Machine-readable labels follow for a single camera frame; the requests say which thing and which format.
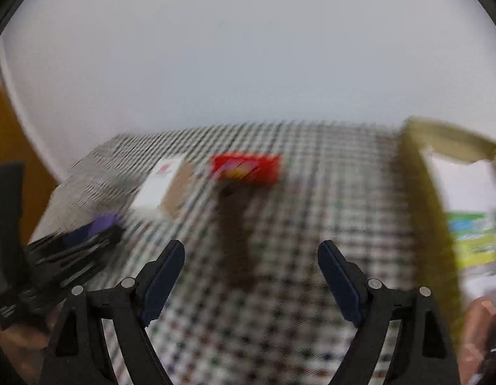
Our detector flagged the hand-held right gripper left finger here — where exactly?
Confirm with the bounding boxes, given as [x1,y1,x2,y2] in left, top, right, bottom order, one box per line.
[39,240,186,385]

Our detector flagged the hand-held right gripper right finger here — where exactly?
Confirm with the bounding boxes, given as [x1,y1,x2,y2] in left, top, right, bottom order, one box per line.
[317,240,461,385]

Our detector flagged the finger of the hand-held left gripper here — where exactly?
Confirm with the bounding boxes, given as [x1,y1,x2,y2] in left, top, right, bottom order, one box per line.
[25,225,125,289]
[0,162,26,285]

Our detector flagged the small purple box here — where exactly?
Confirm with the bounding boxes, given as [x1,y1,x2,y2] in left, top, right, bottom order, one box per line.
[89,213,122,235]

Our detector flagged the brown toy bench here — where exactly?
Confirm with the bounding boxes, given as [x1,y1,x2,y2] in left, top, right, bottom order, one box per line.
[216,186,265,285]

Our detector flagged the white and brown carton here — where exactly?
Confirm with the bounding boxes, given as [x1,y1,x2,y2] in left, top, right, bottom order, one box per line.
[130,156,196,219]

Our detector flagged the gold metal tin box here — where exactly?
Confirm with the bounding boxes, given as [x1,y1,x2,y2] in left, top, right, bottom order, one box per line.
[398,116,496,354]

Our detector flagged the clear case with green label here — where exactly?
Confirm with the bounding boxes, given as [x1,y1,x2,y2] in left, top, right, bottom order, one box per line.
[446,210,496,269]

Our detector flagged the small red box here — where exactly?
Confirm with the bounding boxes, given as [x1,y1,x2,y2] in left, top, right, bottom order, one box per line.
[210,153,281,187]

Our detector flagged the checkered tablecloth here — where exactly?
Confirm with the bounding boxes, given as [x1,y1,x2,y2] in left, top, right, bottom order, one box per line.
[29,118,465,385]

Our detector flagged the white paper liner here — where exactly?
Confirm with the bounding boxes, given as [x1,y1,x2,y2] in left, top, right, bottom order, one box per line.
[426,148,496,301]

